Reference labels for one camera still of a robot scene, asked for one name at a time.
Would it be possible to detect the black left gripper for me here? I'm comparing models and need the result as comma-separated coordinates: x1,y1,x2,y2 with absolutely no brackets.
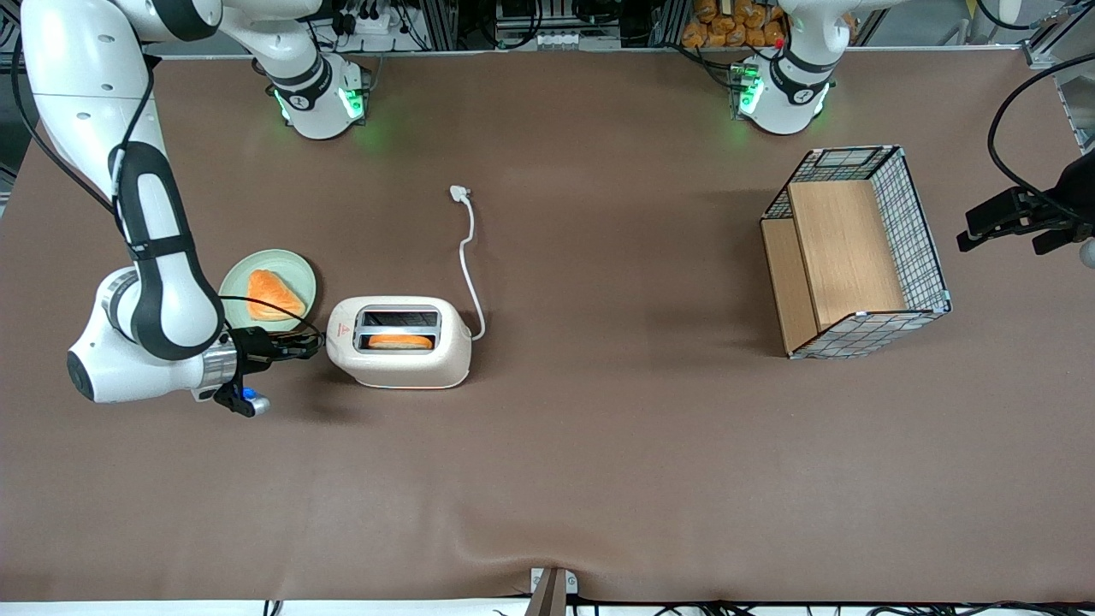
956,150,1095,256

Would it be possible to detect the white power cord with plug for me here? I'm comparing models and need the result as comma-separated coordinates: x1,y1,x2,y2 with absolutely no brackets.
449,185,488,342

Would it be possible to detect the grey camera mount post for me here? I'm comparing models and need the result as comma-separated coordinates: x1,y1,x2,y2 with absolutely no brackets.
524,567,580,616

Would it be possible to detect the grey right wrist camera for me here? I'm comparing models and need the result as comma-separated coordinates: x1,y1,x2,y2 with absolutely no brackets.
212,381,272,418

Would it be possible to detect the white power strip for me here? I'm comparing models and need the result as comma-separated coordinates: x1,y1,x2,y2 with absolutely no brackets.
335,0,413,37

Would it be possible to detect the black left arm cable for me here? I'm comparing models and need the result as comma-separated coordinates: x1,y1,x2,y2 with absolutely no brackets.
987,53,1095,219

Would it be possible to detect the black wire mesh basket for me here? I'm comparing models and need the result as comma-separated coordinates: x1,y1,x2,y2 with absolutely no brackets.
761,145,953,361

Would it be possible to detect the bag of orange buns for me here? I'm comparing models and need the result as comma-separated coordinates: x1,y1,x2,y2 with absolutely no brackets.
681,0,790,50

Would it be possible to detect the triangular golden pastry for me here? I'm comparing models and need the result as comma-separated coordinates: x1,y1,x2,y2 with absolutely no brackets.
247,269,307,323

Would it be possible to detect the wooden step shelf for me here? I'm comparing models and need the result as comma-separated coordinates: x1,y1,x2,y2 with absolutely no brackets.
761,180,909,356

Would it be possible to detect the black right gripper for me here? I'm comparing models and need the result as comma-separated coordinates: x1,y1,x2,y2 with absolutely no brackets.
229,326,325,379

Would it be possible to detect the white two-slot toaster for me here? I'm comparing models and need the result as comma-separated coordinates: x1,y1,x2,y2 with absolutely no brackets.
323,296,474,391

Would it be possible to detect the aluminium frame profile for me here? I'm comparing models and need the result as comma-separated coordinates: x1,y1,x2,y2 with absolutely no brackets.
1022,0,1095,155

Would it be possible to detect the pale green plate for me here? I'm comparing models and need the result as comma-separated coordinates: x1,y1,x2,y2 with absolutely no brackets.
218,249,318,334

